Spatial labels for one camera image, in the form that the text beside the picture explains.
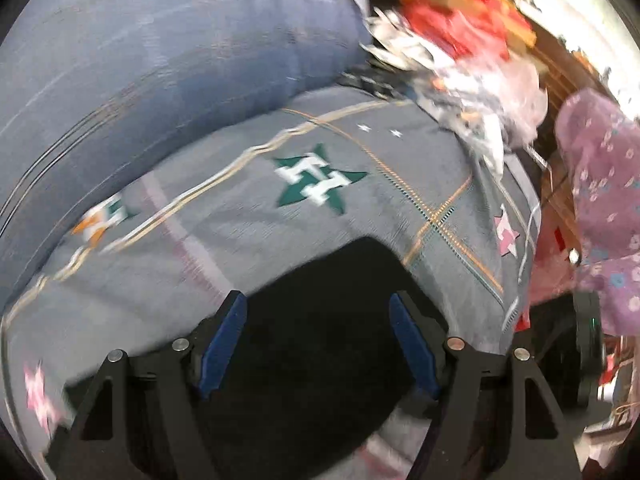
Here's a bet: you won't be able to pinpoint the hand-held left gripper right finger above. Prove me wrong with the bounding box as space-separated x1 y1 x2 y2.
389 290 584 480

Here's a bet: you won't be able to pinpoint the person's right forearm purple floral sleeve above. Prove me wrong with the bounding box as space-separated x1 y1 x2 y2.
555 87 640 337

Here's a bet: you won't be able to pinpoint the brown wooden furniture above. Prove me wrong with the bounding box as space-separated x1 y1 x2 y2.
515 0 613 171

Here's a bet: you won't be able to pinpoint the blue-grey striped quilt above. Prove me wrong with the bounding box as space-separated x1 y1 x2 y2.
0 0 373 301

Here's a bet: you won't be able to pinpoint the red cloth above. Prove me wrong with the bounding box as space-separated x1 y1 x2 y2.
392 0 511 61

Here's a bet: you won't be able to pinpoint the grey star-printed bed sheet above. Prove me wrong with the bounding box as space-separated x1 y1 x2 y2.
0 85 543 480

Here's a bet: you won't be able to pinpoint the black pants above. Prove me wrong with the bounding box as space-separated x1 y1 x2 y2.
65 235 506 480

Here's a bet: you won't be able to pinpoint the pile of plastic bags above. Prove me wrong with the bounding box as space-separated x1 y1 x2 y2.
360 7 506 176

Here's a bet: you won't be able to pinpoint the clear crumpled plastic bag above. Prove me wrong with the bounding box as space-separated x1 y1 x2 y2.
452 52 551 148

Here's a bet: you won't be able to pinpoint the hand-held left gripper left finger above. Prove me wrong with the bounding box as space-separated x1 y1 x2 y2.
46 290 248 480

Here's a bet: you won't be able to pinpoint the pink cloth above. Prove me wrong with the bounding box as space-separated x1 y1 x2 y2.
527 200 583 308

